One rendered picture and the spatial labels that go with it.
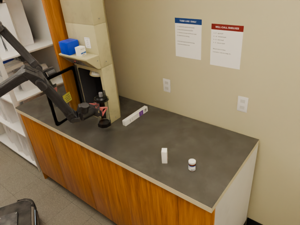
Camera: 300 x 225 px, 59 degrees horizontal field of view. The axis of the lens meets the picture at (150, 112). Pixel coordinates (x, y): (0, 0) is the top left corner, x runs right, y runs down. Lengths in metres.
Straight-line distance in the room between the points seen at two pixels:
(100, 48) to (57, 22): 0.41
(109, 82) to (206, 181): 1.01
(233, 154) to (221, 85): 0.48
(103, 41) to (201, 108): 0.88
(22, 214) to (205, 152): 1.68
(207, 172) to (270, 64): 0.75
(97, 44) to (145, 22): 0.44
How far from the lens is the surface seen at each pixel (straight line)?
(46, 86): 1.61
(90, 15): 1.88
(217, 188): 1.57
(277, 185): 2.20
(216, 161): 1.73
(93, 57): 1.90
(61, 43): 2.05
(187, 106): 2.15
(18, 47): 2.13
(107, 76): 2.01
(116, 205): 2.28
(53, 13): 2.14
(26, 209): 2.72
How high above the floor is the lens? 2.07
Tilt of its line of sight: 30 degrees down
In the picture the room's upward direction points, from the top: 5 degrees counter-clockwise
